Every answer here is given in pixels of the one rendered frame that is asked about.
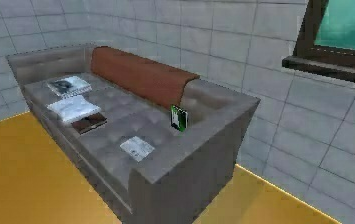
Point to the green and black box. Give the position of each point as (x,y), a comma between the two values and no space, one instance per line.
(179,118)

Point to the brown blanket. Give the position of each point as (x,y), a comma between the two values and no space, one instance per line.
(141,75)

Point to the grey tufted sofa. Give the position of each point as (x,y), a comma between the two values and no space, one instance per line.
(198,160)

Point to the white newspaper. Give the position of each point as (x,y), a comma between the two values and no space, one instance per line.
(137,148)

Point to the dark brown book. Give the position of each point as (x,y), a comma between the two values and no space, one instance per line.
(90,123)

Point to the dark brown framed window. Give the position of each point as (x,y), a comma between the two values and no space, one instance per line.
(331,43)

